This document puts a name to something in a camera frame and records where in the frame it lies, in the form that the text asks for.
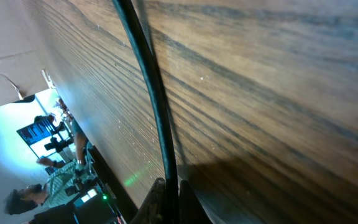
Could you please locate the cardboard panel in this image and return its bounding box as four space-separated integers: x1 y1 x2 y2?
0 1 48 106

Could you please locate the black usb cable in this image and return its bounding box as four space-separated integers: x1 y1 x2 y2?
112 0 180 224

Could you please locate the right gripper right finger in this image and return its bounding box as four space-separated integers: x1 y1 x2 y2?
179 180 212 224

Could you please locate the person in checked shirt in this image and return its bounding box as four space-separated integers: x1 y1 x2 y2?
4 119 92 215

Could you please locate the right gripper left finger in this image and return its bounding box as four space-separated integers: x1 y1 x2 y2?
130 177 167 224

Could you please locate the computer monitor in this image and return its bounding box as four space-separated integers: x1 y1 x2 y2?
17 119 55 146

